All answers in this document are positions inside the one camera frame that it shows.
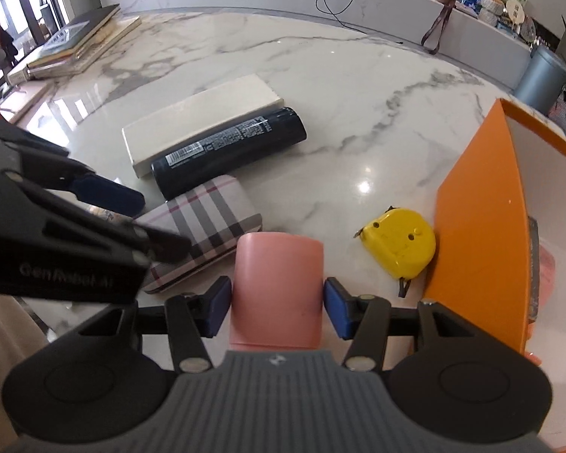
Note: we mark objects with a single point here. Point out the pink woven bag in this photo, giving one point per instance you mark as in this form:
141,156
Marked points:
563,108

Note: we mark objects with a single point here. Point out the plaid zip case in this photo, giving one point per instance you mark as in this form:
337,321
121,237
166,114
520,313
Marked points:
217,217

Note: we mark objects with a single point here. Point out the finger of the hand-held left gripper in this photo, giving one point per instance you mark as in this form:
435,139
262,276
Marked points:
113,196
165,245

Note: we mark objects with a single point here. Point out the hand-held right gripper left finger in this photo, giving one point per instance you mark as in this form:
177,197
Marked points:
219,306

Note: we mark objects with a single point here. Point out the pink cylinder case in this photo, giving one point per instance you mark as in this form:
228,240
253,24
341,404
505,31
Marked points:
278,288

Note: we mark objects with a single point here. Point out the grey blue trash can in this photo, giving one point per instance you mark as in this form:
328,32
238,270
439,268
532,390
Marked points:
542,78

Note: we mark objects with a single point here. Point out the long white box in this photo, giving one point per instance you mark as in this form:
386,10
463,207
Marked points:
193,113

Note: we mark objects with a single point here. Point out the dark cover book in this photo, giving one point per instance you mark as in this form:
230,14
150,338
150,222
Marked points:
75,33

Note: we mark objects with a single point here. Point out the light wooden board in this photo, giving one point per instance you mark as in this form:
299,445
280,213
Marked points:
26,101

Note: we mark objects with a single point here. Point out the dark blue bottle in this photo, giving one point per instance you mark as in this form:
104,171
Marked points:
226,151

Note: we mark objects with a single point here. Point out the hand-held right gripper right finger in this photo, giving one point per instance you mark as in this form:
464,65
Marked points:
337,309

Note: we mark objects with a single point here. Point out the stack of books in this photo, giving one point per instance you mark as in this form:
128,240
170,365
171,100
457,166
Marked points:
108,45

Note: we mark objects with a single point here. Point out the decorative plate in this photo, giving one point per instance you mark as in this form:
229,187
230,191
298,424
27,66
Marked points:
528,29

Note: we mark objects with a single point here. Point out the yellow tape measure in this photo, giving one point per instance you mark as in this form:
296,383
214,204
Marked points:
396,240

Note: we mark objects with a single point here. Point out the orange cardboard box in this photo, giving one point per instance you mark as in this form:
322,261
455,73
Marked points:
481,226

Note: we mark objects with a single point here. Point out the white round fan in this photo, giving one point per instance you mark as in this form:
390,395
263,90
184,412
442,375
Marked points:
515,12

